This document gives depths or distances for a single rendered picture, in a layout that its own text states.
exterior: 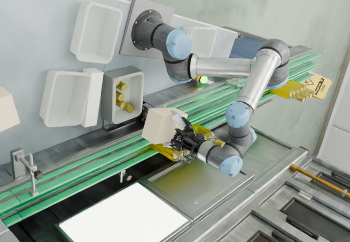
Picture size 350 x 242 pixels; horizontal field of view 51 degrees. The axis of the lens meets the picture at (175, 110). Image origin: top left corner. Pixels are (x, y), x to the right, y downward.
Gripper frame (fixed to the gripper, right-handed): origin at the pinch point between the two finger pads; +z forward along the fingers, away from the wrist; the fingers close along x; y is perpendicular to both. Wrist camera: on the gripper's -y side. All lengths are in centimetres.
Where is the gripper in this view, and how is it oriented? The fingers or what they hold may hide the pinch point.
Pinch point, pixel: (167, 126)
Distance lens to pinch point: 146.9
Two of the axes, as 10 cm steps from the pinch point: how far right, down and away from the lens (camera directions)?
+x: -2.8, 9.3, 2.6
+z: -7.2, -3.8, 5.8
